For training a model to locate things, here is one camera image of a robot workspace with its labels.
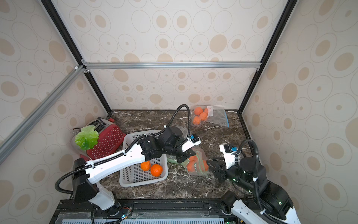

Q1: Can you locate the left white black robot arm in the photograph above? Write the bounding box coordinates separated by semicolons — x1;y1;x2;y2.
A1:
55;118;201;211

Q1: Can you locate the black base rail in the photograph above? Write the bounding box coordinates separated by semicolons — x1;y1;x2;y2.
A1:
50;199;261;224

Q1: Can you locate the white perforated plastic basket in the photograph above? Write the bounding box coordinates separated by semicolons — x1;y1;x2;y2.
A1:
119;130;168;187

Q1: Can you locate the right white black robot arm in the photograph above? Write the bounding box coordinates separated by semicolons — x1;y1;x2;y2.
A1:
207;139;300;224

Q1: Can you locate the orange taken out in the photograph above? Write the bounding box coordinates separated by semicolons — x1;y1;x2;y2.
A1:
150;164;163;177
140;161;151;171

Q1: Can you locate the diagonal aluminium rail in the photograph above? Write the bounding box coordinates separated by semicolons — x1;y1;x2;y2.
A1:
1;65;85;163

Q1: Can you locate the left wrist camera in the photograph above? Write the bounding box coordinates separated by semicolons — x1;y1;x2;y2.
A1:
181;134;201;152

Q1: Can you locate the green plastic leaf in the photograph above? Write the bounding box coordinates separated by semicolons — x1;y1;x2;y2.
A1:
75;125;99;151

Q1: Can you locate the horizontal aluminium rail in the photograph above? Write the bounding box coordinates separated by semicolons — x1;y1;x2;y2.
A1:
81;61;261;70

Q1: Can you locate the red dotted toaster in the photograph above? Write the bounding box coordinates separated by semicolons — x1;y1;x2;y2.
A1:
71;117;125;161

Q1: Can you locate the middle clear zip-top bag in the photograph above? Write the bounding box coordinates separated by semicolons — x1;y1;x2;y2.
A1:
191;105;229;127

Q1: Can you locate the green zip-top bag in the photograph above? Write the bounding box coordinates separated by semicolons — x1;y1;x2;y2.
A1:
166;125;191;165

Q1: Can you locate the green-edged zip-top bag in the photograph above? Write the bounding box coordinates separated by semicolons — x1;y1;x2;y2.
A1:
181;146;209;176

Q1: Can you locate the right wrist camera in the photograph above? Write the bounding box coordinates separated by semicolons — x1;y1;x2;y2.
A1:
219;143;238;169

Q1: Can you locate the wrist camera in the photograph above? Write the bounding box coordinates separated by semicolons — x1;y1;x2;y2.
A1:
181;134;201;152
219;143;238;169

